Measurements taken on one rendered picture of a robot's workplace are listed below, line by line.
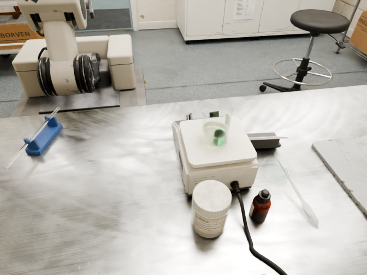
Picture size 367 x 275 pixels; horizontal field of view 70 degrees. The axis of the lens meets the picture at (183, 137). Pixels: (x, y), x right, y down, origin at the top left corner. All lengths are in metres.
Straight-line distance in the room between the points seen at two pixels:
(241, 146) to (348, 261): 0.24
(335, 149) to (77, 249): 0.54
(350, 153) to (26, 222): 0.65
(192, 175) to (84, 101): 1.10
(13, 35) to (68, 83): 1.49
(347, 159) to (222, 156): 0.30
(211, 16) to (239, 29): 0.36
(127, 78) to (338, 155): 1.13
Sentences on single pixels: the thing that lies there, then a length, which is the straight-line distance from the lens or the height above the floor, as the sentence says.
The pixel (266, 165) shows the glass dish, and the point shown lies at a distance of 0.57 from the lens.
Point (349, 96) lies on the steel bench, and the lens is 0.90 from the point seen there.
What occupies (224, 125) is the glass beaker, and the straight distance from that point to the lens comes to 0.43.
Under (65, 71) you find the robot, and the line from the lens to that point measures 1.23.
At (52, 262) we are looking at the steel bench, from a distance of 0.48.
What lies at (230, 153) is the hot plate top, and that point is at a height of 0.84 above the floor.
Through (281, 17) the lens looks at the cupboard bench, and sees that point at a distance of 3.29.
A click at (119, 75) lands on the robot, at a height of 0.47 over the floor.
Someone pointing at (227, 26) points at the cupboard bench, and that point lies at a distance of 3.07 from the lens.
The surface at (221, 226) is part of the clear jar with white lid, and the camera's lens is 0.43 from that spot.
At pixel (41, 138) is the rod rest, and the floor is 0.76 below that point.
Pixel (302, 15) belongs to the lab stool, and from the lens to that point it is 1.95.
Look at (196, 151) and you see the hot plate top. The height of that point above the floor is 0.84.
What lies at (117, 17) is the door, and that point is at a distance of 3.47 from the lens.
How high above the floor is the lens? 1.16
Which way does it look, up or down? 42 degrees down
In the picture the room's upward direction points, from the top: 1 degrees clockwise
